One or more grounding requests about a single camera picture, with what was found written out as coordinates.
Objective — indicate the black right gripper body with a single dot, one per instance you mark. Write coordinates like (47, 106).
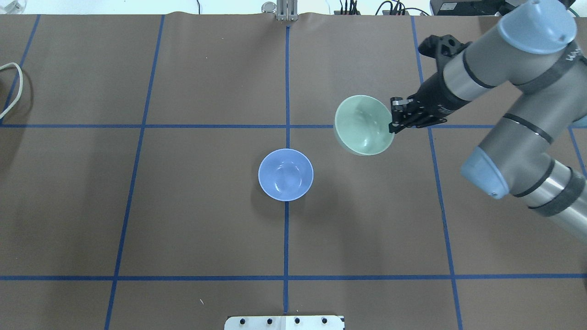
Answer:
(434, 97)

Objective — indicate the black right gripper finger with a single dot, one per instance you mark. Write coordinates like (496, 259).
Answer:
(401, 115)

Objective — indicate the green bowl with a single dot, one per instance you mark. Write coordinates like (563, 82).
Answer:
(361, 125)

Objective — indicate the blue bowl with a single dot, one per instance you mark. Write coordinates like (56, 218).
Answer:
(285, 174)

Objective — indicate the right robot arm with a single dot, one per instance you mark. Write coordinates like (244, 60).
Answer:
(534, 48)

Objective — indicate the aluminium camera mount post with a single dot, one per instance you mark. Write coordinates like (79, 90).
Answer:
(287, 10)

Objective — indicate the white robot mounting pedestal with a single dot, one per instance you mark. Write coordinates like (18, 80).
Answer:
(286, 322)

